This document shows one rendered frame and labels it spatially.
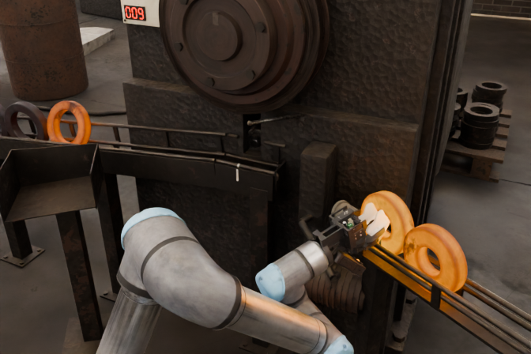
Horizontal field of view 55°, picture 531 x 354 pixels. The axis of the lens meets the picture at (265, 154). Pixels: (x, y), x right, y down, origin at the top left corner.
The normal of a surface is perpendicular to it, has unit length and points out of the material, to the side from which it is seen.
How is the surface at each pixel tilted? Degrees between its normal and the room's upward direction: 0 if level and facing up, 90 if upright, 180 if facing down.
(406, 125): 0
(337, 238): 90
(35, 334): 0
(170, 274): 47
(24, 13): 90
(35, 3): 90
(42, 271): 0
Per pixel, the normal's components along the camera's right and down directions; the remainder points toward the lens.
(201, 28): -0.41, 0.42
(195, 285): 0.27, -0.22
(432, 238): -0.86, 0.23
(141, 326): 0.39, 0.35
